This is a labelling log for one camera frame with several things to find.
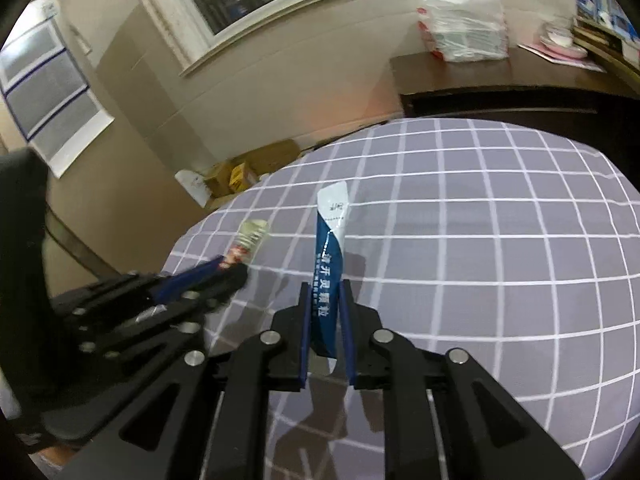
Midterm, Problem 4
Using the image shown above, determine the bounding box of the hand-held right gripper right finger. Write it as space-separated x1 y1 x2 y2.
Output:
339 280 587 480

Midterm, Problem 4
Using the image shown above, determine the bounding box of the dark wooden cabinet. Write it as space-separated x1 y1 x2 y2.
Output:
389 42 640 132

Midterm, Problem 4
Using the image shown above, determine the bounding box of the pink booklet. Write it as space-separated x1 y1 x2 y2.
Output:
517 42 607 74

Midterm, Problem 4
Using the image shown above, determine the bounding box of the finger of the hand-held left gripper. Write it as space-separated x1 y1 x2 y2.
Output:
74 301 212 362
51 255 249 312

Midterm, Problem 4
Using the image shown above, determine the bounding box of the white wall calendar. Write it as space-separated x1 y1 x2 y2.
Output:
0 0 116 179

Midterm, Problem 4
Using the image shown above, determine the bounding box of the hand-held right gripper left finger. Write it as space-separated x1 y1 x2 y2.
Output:
60 282 311 480

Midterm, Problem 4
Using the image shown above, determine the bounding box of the white plastic bag red print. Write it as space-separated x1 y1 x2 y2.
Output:
417 0 510 64

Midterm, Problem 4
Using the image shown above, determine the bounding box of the plain brown cardboard box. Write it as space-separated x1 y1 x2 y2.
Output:
240 139 301 177

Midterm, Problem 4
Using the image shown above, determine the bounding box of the pink plate with bowl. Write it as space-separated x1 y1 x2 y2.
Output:
539 22 589 61

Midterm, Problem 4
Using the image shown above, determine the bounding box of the blue and white sachet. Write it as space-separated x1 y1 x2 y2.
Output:
310 181 351 375

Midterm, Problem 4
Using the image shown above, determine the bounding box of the wooden shelf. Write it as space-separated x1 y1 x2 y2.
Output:
570 12 640 88

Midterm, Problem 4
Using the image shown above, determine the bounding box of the blue and white packet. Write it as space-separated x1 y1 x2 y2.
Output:
574 0 640 41

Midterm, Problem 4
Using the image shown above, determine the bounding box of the grey checked blanket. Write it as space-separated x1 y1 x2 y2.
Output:
160 117 634 480

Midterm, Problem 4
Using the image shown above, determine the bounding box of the yellow carton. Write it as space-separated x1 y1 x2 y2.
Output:
207 161 261 197

